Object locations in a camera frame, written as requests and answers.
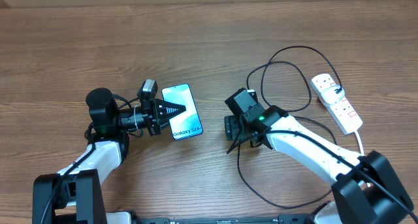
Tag Galaxy S24 smartphone blue screen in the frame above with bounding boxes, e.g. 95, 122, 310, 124
161, 83, 204, 141

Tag black USB-C charging cable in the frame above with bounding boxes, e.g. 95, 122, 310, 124
236, 45, 344, 210

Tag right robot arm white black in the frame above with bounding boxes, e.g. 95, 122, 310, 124
225, 88, 417, 223

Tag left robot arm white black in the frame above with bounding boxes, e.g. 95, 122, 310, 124
32, 88, 186, 223

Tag white charger plug adapter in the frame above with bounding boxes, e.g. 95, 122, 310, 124
319, 85, 345, 106

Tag white power strip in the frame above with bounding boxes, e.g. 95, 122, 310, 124
310, 74, 362, 135

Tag white power strip cord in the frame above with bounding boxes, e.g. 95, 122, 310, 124
354, 130, 372, 189

